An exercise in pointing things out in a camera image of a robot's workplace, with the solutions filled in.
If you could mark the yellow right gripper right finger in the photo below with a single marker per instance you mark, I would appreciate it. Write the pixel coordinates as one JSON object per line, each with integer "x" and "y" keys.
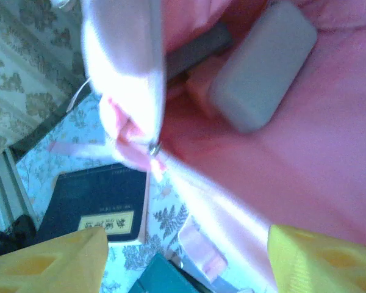
{"x": 323, "y": 265}

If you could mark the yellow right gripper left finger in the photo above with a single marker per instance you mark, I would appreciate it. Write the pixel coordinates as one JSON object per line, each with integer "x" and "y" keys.
{"x": 48, "y": 265}

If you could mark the navy book with yellow label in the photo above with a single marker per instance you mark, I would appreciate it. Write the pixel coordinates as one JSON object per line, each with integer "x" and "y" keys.
{"x": 88, "y": 195}

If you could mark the pink student backpack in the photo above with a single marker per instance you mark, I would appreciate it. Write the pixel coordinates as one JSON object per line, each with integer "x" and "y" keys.
{"x": 292, "y": 168}

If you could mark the small teal notebook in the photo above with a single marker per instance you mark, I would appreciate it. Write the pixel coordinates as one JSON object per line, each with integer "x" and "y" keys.
{"x": 161, "y": 274}

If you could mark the pale green pencil case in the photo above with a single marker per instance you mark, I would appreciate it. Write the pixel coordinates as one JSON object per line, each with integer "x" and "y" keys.
{"x": 262, "y": 67}

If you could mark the dark teal notebook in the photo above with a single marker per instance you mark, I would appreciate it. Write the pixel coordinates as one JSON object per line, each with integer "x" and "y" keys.
{"x": 198, "y": 52}

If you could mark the aluminium side rail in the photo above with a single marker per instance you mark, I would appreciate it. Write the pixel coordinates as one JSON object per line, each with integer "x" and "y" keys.
{"x": 12, "y": 189}

